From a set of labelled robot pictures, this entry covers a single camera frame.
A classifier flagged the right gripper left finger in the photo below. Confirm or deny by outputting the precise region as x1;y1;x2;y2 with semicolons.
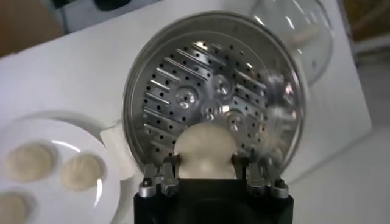
138;153;183;198

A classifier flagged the glass lid with white handle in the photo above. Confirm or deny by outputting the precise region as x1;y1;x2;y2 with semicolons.
249;0;335;88

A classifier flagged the stainless steel steamer basket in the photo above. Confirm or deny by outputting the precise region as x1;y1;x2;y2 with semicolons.
121;10;307;180

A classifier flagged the white round plate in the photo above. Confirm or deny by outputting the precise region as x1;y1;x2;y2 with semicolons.
0;117;122;224

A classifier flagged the white steamed baozi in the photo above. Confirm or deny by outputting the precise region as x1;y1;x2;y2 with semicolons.
3;142;55;183
0;192;28;224
60;153;106;192
173;122;238;180

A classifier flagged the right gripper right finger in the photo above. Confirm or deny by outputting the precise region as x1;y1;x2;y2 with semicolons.
231;153;289;200

